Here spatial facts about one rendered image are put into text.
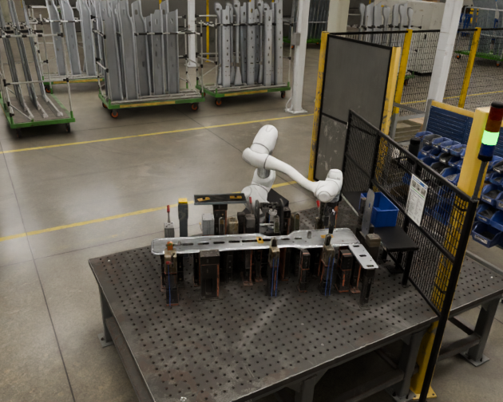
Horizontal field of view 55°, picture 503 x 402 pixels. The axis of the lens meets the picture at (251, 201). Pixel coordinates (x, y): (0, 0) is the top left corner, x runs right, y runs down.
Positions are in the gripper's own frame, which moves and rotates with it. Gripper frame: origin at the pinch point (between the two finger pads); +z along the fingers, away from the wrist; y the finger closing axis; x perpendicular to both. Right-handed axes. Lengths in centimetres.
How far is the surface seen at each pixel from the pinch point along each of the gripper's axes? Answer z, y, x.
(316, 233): 7.4, -4.8, -6.0
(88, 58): 52, -904, -266
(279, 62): 36, -802, 154
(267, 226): 11.2, -23.6, -36.2
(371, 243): 4.3, 17.4, 24.6
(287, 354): 37, 76, -45
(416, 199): -24, 11, 54
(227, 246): 8, 6, -70
